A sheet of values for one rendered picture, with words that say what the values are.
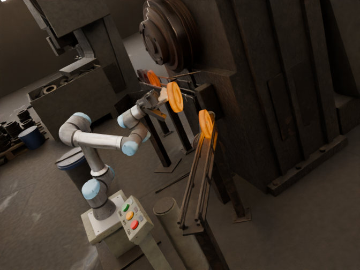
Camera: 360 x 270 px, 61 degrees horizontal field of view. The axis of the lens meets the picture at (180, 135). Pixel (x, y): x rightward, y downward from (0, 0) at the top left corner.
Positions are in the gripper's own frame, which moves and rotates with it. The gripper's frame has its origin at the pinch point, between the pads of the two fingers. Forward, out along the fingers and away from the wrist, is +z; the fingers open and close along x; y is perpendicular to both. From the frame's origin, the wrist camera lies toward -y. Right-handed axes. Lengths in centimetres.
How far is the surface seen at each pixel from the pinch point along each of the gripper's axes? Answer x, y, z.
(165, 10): 37, 33, 12
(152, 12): 43, 36, 4
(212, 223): -2, -87, -32
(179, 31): 32.1, 19.8, 12.8
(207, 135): -7.6, -26.2, 3.9
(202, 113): -2.1, -16.5, 6.7
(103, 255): -17, -65, -106
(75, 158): 53, -17, -129
